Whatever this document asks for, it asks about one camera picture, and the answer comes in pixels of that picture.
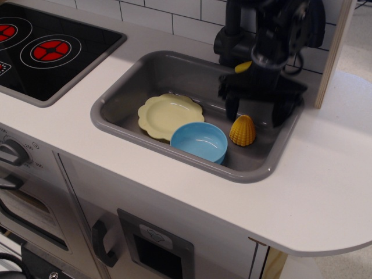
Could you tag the yellow toy corn piece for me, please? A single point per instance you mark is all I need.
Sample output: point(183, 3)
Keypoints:
point(242, 132)

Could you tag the black cabinet door handle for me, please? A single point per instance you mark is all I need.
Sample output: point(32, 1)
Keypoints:
point(98, 233)

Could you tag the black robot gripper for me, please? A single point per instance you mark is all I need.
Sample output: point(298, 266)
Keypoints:
point(263, 83)

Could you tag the grey oven door handle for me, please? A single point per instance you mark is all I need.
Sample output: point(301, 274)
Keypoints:
point(11, 183)

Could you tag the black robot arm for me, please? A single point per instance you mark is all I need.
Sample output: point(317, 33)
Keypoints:
point(265, 33)

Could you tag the wooden side panel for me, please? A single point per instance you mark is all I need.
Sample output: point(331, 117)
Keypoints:
point(342, 24)

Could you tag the blue plastic bowl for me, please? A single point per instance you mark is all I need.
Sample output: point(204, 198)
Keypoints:
point(201, 139)

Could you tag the pale yellow scalloped plate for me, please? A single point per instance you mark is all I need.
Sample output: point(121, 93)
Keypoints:
point(161, 116)

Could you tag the black toy stovetop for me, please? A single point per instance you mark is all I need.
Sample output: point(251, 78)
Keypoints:
point(43, 56)

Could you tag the grey oven knob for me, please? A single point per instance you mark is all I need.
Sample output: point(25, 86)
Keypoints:
point(13, 153)

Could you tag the black toy faucet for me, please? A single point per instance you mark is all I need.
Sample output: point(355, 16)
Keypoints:
point(283, 28)

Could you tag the grey dishwasher panel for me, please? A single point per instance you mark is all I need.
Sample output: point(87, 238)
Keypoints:
point(156, 249)

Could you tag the yellow toy banana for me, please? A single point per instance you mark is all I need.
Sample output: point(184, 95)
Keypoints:
point(242, 67)

